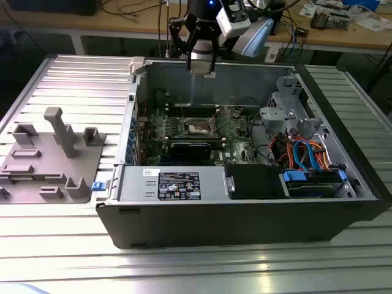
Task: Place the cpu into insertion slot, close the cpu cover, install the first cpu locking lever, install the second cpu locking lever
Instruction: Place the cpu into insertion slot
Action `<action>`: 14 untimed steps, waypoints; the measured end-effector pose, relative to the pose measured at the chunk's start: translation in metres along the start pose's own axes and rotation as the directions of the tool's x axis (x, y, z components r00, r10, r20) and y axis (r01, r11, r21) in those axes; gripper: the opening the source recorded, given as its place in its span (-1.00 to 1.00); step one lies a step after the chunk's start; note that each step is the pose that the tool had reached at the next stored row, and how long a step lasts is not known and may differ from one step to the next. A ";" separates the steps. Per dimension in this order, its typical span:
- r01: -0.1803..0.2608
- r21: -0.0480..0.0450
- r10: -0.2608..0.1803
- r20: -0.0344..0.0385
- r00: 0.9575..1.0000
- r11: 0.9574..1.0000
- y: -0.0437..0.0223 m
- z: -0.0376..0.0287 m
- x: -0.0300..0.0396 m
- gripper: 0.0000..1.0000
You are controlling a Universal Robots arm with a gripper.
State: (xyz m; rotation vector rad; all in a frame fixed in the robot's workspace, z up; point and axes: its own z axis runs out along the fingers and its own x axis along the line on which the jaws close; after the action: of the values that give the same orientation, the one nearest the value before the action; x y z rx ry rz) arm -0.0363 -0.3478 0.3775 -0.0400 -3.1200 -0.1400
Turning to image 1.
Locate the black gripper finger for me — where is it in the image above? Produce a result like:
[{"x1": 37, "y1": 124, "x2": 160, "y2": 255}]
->
[
  {"x1": 205, "y1": 28, "x2": 221, "y2": 78},
  {"x1": 168, "y1": 17, "x2": 197, "y2": 72}
]

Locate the silver CPU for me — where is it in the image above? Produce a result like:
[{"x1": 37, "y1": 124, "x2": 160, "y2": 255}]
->
[{"x1": 189, "y1": 59, "x2": 214, "y2": 76}]

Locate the metal socket cover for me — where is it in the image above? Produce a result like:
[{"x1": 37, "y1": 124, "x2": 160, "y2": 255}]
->
[{"x1": 208, "y1": 106, "x2": 230, "y2": 137}]

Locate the CPU socket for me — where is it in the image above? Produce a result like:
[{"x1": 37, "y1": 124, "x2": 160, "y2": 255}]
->
[{"x1": 183, "y1": 117, "x2": 219, "y2": 138}]

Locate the wooden workbench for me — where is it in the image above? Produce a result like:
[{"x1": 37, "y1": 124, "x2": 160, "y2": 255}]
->
[{"x1": 0, "y1": 0, "x2": 392, "y2": 56}]

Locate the black tower box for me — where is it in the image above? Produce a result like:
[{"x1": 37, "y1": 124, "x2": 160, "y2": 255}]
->
[{"x1": 272, "y1": 0, "x2": 285, "y2": 36}]

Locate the grey metal drive cage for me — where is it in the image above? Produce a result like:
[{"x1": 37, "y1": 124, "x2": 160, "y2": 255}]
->
[{"x1": 259, "y1": 75, "x2": 327, "y2": 138}]

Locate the green motherboard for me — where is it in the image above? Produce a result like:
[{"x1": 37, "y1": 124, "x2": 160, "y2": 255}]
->
[{"x1": 136, "y1": 105, "x2": 261, "y2": 168}]

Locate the black graphics card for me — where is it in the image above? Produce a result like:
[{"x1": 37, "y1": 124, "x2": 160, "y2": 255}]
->
[{"x1": 169, "y1": 140, "x2": 212, "y2": 160}]

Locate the small electronic device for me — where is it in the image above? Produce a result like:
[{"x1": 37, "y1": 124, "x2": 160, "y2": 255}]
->
[{"x1": 311, "y1": 8, "x2": 331, "y2": 31}]

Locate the black drive box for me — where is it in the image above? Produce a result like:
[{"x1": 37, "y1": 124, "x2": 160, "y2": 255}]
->
[{"x1": 224, "y1": 164, "x2": 290, "y2": 200}]

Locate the green circuit device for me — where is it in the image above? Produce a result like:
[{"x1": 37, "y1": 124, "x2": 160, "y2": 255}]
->
[{"x1": 329, "y1": 11, "x2": 352, "y2": 31}]

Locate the hard disk in blue carrier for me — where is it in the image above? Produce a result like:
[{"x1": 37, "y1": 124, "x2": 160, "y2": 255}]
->
[{"x1": 280, "y1": 169, "x2": 349, "y2": 199}]

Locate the grey power supply unit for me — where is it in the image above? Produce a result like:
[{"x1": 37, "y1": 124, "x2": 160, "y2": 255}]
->
[{"x1": 118, "y1": 165, "x2": 229, "y2": 203}]

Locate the black PC case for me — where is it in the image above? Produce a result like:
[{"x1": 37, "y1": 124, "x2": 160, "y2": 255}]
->
[{"x1": 95, "y1": 56, "x2": 387, "y2": 249}]

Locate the white paper sheet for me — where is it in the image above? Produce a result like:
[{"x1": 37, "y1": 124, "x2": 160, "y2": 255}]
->
[{"x1": 355, "y1": 17, "x2": 392, "y2": 31}]

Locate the grey parts rack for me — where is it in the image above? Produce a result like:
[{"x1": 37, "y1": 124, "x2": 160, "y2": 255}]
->
[{"x1": 0, "y1": 107, "x2": 107, "y2": 205}]

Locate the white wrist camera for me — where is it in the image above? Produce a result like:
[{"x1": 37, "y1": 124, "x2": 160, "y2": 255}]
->
[{"x1": 216, "y1": 0, "x2": 249, "y2": 37}]

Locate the beige corner bracket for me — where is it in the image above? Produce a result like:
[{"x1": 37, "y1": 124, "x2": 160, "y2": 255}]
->
[{"x1": 128, "y1": 57, "x2": 145, "y2": 76}]

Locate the orange wire bundle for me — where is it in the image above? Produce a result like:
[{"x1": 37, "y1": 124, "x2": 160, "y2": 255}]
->
[{"x1": 275, "y1": 136, "x2": 333, "y2": 172}]

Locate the blue flat wire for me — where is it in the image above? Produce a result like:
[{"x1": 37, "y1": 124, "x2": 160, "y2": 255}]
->
[{"x1": 292, "y1": 139, "x2": 318, "y2": 173}]

